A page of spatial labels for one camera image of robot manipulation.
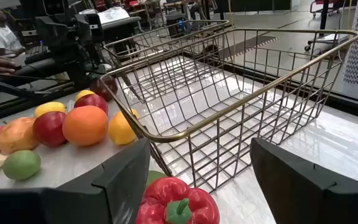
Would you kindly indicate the small yellow lemon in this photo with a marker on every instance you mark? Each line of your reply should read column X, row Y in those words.
column 84, row 93
column 50, row 108

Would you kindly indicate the black desk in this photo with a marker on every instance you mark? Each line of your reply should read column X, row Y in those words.
column 120, row 27

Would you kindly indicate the white paper sheet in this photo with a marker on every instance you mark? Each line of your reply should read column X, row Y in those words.
column 113, row 15

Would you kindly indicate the black table clamp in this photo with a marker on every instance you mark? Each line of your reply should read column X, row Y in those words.
column 210, row 51

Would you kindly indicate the large yellow lemon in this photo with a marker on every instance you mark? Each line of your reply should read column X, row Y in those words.
column 120, row 130

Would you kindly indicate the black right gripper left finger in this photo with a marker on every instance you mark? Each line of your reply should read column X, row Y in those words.
column 73, row 205

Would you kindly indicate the dark red plum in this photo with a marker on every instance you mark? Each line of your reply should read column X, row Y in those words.
column 106, row 88

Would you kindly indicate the orange fruit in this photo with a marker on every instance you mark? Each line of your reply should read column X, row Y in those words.
column 85, row 126

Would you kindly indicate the black wheeled stand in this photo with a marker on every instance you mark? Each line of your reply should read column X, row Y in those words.
column 323, row 18

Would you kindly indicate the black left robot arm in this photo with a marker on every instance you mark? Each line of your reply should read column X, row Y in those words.
column 70, row 46

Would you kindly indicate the red cart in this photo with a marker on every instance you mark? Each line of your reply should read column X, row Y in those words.
column 322, row 7

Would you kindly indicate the brown potato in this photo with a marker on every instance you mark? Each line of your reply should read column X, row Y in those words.
column 15, row 137

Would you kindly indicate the red strawberry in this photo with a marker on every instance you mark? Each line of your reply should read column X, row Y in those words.
column 92, row 100
column 48, row 129

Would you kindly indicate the black keyboard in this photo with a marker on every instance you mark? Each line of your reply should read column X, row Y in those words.
column 37, row 50

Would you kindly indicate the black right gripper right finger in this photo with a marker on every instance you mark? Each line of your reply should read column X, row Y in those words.
column 322, row 202

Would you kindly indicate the red bell pepper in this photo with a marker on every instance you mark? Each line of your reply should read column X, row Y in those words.
column 160, row 193

